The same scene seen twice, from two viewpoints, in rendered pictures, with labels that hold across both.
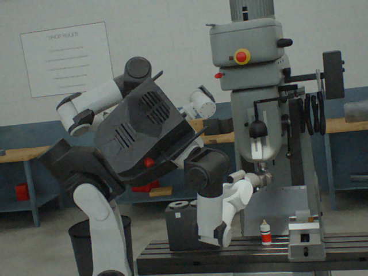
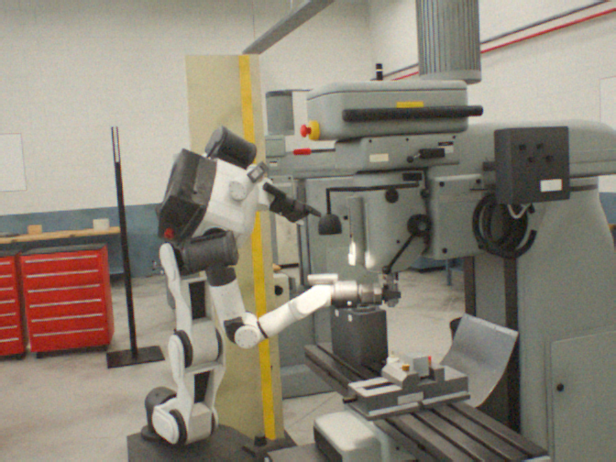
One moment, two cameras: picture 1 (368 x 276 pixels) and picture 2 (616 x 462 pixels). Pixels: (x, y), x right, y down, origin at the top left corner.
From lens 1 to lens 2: 2.08 m
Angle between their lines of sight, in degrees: 56
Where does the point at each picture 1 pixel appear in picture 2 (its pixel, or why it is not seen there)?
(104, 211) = (171, 273)
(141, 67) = (217, 137)
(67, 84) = not seen: outside the picture
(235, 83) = (340, 162)
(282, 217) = (478, 366)
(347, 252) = (409, 427)
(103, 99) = not seen: hidden behind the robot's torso
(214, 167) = (199, 252)
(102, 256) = (180, 315)
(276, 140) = (377, 246)
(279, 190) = (491, 328)
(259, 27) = (324, 94)
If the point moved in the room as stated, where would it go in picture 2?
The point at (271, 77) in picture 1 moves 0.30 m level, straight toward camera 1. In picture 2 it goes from (359, 159) to (263, 165)
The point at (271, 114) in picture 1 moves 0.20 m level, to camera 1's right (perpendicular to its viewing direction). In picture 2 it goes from (372, 210) to (419, 212)
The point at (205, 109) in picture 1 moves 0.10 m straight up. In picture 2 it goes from (235, 189) to (233, 156)
